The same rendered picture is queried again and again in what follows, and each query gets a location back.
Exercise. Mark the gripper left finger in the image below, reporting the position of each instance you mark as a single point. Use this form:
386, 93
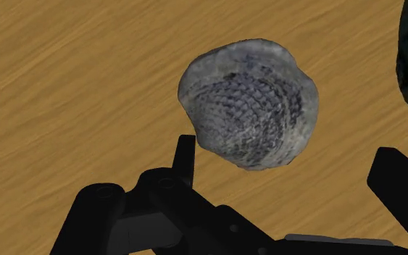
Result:
161, 208

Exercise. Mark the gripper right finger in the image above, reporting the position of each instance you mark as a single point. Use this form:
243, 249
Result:
399, 185

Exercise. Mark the grey woven basket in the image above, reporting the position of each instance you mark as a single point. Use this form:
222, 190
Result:
247, 106

